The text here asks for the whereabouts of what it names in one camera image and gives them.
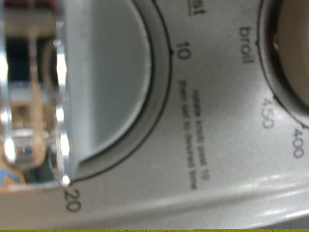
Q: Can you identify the silver toaster oven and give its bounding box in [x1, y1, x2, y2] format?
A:
[0, 0, 309, 230]

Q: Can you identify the silver oven knob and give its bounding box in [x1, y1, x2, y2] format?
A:
[259, 0, 309, 128]
[0, 0, 153, 189]

